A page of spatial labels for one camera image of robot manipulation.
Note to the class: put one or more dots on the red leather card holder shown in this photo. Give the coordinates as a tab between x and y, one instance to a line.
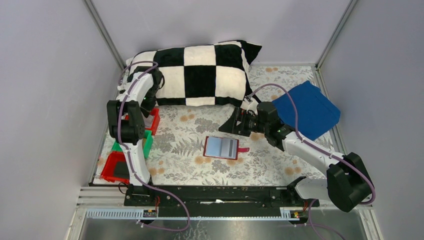
212	148

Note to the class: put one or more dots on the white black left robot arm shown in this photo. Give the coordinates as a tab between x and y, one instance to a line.
139	91

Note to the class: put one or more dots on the blue folded cloth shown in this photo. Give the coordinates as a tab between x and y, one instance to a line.
316	113

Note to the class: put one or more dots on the red plastic bin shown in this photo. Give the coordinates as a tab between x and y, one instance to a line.
115	169
153	121

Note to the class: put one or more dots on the grey slotted cable duct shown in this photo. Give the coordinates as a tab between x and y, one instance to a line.
166	213

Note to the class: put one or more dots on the red plastic bin far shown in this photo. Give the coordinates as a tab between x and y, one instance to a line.
153	121

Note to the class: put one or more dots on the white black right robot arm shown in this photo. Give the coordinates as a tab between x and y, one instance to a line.
347	182

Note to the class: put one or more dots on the floral patterned table mat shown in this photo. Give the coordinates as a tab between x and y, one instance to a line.
176	156

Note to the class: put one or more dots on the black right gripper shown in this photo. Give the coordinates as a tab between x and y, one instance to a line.
238	121

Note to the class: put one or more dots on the green plastic bin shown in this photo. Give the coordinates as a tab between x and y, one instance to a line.
147	143

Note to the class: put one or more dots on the black white checkered pillow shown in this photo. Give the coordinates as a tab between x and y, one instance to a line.
202	75

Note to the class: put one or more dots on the red plastic bin near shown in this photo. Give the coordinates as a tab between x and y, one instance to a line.
115	169

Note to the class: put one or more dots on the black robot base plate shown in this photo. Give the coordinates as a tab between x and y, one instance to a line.
241	198

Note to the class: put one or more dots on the grey striped credit card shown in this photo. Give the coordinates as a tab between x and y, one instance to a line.
229	148

